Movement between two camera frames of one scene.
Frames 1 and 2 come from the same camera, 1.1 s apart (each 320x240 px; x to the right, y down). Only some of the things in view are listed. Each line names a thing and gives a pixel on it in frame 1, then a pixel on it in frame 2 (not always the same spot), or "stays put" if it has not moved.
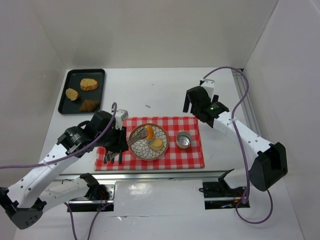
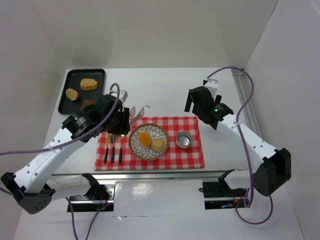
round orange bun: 150,133 → 144,139
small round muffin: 157,144 stays put
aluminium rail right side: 248,105 stays put
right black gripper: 196,97 stays put
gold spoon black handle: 120,157 stays put
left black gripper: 118,144 → 124,121
